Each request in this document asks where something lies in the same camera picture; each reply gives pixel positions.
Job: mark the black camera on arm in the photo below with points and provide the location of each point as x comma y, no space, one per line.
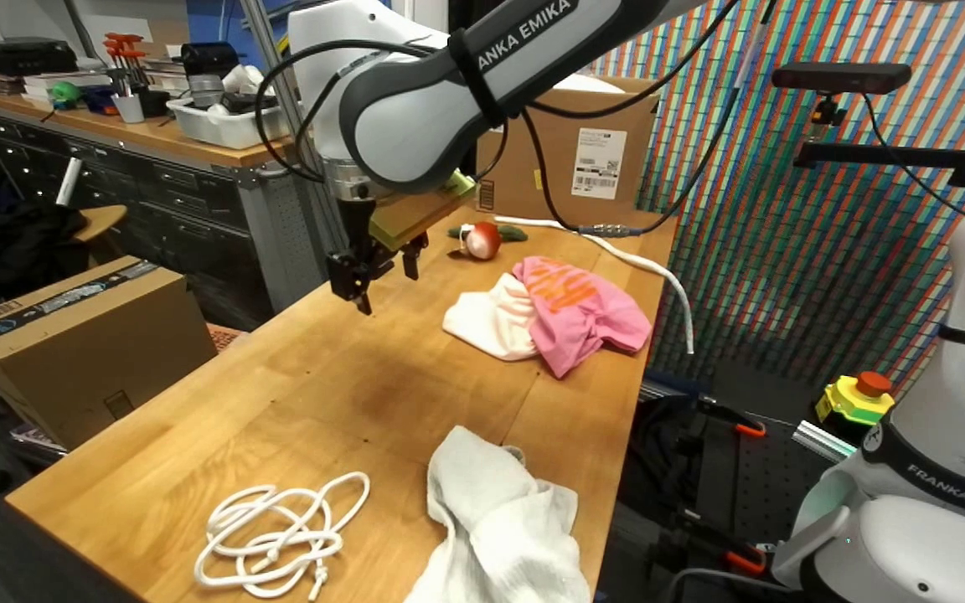
836,78

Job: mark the orange black clamp right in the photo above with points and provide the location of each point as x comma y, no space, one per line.
730,551

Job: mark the orange black clamp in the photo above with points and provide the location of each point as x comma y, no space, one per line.
730,551
742,422

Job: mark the white towel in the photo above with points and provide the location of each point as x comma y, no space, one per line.
509,533

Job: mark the pink cloth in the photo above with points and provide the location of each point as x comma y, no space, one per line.
578,313

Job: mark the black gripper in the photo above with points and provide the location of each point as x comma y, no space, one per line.
362,259

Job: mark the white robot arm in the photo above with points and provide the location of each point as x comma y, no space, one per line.
400,106

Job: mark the light peach shirt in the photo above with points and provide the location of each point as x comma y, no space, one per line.
496,318

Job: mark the orange black clamp left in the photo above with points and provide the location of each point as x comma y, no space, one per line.
742,422

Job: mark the yellow emergency stop button box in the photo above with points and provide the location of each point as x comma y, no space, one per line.
859,401

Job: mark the grey plastic bin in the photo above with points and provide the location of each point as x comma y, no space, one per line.
226,129

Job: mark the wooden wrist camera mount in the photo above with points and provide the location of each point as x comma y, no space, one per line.
408,216

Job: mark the large cardboard box on table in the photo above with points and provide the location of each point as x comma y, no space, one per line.
586,162

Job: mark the red green plush tomato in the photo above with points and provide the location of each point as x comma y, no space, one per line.
484,240

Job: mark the cardboard box beside table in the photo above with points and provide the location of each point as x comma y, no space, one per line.
83,352

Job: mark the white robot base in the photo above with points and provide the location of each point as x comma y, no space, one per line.
888,523

